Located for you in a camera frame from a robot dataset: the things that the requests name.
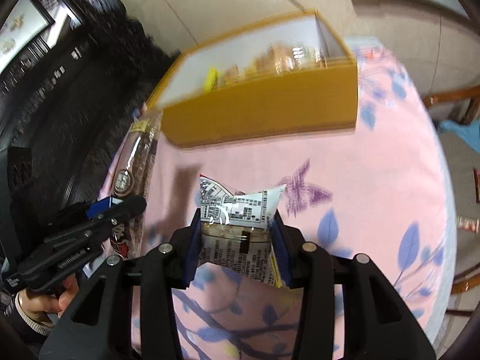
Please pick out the blue cloth on chair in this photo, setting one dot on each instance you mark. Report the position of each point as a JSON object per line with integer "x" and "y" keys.
{"x": 469, "y": 133}

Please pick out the dark carved wooden cabinet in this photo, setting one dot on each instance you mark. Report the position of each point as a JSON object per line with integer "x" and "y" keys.
{"x": 67, "y": 99}

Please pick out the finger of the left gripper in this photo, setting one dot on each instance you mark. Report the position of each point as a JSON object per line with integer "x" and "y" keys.
{"x": 99, "y": 207}

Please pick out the yellow cardboard box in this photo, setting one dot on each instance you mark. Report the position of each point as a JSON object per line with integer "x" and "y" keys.
{"x": 282, "y": 75}

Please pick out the wooden armchair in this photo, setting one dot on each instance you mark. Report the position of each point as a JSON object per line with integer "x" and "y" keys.
{"x": 461, "y": 106}

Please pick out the left hand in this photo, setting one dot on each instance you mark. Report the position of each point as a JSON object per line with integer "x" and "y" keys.
{"x": 39, "y": 307}

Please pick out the yellow-green bar packet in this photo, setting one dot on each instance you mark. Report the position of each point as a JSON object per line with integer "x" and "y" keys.
{"x": 211, "y": 80}

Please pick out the white printed snack packet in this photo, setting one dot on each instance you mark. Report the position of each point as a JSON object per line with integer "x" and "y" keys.
{"x": 236, "y": 230}

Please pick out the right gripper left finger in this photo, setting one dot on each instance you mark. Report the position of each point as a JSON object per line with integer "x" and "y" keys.
{"x": 125, "y": 309}

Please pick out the pink floral tablecloth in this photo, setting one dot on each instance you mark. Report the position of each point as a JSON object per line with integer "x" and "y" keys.
{"x": 382, "y": 189}

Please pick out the long brown chocolate bar packet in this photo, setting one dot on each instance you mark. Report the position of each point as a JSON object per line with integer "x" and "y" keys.
{"x": 132, "y": 177}

